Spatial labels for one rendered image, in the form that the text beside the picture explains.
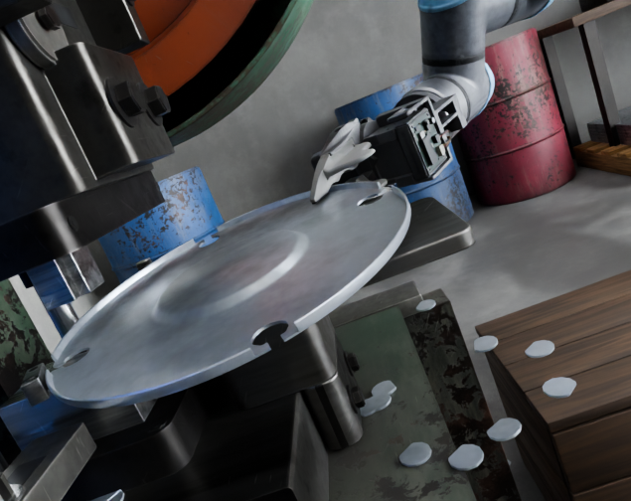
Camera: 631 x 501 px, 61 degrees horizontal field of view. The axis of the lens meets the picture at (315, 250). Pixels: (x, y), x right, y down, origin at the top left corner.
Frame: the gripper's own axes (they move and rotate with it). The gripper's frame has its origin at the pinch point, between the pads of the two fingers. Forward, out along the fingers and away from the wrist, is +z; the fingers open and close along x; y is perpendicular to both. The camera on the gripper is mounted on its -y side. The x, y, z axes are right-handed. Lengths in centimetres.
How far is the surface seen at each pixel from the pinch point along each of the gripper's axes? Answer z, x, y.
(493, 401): -69, 88, -37
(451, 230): 7.3, 2.1, 16.2
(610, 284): -66, 53, 2
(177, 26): -14.7, -22.7, -21.9
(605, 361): -39, 50, 6
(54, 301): 21.6, -4.2, -8.4
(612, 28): -369, 49, -43
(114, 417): 24.6, 3.8, -2.9
